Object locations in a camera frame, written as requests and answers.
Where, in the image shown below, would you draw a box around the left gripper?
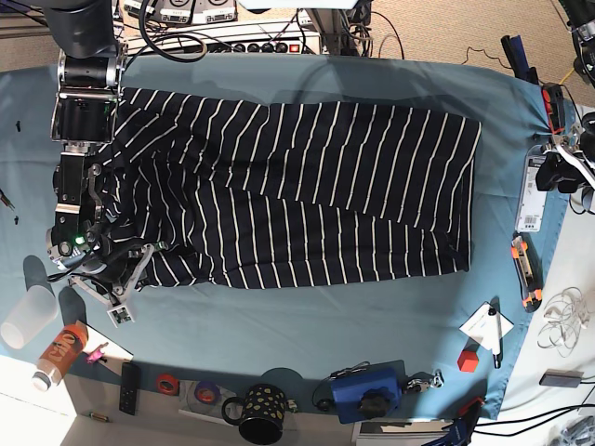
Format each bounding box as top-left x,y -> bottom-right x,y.
535,111 -> 594,194

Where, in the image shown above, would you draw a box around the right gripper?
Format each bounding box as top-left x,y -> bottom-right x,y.
68,241 -> 167,307

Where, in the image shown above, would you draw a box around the navy white striped t-shirt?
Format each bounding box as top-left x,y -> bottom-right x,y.
97,87 -> 482,289

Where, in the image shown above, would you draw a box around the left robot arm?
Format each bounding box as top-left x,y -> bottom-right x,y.
535,1 -> 594,193

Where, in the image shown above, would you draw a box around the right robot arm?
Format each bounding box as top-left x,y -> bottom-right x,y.
38,1 -> 165,313

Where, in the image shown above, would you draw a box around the grey blister package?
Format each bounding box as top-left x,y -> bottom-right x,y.
515,146 -> 547,233

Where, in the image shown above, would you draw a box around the pink small figurine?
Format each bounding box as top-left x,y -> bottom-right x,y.
86,343 -> 108,364

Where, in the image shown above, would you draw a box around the red black clamp tool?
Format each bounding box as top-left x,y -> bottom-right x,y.
541,83 -> 565,135

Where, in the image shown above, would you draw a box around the translucent plastic cup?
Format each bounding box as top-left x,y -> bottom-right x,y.
1,285 -> 59,349

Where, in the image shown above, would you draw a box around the orange labelled bottle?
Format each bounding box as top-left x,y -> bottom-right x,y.
32,321 -> 88,392

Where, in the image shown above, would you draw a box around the orange black utility knife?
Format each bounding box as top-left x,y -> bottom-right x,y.
510,233 -> 542,313

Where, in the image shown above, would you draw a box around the black remote control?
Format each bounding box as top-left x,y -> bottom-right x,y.
119,362 -> 140,415

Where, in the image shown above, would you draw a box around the red tape roll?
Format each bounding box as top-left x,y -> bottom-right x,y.
156,374 -> 179,396

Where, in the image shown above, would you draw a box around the blue black clamp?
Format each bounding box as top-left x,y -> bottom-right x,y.
500,35 -> 539,85

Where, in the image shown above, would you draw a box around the green yellow battery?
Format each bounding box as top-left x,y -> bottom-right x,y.
88,412 -> 111,423

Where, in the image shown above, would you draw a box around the purple tape roll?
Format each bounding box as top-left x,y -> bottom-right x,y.
194,381 -> 221,405

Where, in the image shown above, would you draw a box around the white black marker pen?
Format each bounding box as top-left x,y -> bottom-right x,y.
488,307 -> 502,369

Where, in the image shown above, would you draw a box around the white paper card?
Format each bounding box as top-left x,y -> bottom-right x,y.
459,302 -> 514,351

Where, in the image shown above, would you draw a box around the black mug yellow pattern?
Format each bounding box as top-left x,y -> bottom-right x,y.
221,384 -> 287,445

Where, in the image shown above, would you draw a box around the grey flat device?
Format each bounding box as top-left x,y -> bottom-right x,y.
539,370 -> 583,388

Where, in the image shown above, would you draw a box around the teal table cloth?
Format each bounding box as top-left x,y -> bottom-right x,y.
0,53 -> 577,423

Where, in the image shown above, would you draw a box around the red cube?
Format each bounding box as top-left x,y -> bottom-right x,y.
456,349 -> 479,373

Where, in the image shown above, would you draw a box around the metal carabiner keys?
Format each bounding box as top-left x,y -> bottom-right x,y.
402,369 -> 444,395

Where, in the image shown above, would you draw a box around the blue box with knob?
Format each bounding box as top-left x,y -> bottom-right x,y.
330,367 -> 402,425

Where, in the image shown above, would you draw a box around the white power strip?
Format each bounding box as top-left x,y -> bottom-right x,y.
206,40 -> 314,54

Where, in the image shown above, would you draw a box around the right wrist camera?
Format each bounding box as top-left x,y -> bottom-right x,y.
107,304 -> 135,328

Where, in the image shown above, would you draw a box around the white coiled cable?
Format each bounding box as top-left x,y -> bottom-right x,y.
536,286 -> 591,358

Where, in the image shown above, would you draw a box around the blue handled tool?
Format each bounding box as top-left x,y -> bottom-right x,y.
423,397 -> 484,446

